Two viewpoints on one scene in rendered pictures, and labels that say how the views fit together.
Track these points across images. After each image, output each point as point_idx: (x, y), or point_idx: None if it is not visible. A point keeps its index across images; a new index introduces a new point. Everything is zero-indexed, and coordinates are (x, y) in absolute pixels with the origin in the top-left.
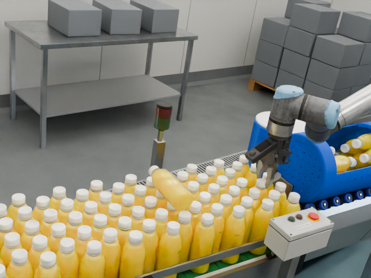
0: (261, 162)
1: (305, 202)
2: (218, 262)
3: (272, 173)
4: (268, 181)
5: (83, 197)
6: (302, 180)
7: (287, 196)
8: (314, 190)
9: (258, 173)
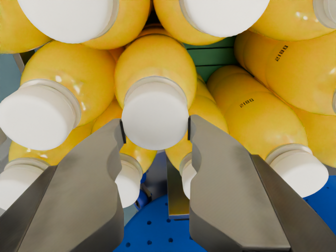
0: (230, 232)
1: (149, 203)
2: None
3: (22, 213)
4: (84, 140)
5: None
6: (176, 249)
7: (170, 184)
8: (128, 249)
9: (201, 137)
